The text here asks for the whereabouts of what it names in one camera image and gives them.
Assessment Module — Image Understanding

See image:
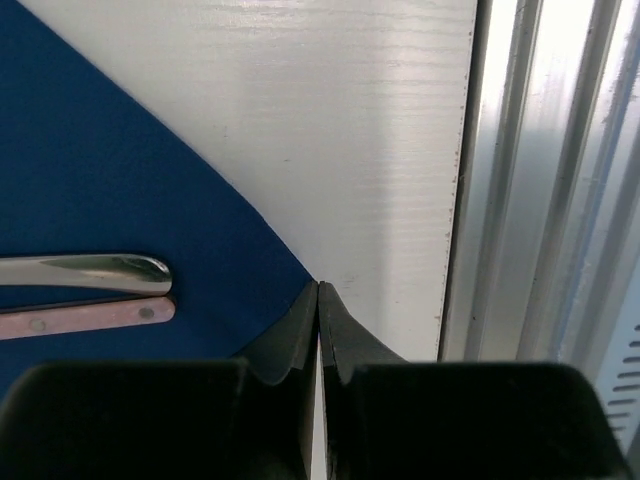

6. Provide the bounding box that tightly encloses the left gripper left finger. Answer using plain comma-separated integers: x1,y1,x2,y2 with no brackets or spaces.
1,282,318,479

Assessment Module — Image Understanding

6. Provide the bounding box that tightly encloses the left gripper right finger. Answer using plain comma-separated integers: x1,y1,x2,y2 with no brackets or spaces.
318,282,632,479

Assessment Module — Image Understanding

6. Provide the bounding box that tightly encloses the silver table knife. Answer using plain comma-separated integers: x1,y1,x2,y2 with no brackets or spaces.
1,253,173,296

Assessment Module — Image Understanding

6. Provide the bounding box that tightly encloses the blue paper napkin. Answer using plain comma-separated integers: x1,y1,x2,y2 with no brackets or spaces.
1,1,311,389

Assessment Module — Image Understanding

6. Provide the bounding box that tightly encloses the aluminium rail frame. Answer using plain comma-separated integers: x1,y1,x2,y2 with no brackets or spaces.
439,1,639,365

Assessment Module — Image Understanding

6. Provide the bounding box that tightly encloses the white slotted cable duct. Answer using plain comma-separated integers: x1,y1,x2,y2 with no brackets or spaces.
597,324,640,451

